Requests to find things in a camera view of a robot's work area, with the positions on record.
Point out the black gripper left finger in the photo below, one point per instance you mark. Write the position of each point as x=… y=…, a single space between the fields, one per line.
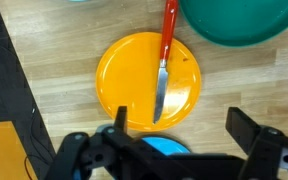
x=84 y=156

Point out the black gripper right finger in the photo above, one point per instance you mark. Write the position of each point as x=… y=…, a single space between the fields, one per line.
x=267 y=150

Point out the blue plastic plate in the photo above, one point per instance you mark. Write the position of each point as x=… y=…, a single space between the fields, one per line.
x=165 y=146

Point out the yellow plastic plate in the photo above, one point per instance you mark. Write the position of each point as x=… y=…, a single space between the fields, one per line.
x=127 y=80

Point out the green plastic plate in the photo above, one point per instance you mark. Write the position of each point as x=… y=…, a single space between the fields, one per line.
x=244 y=20

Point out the orange board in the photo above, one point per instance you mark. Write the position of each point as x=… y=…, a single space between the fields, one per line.
x=4 y=153

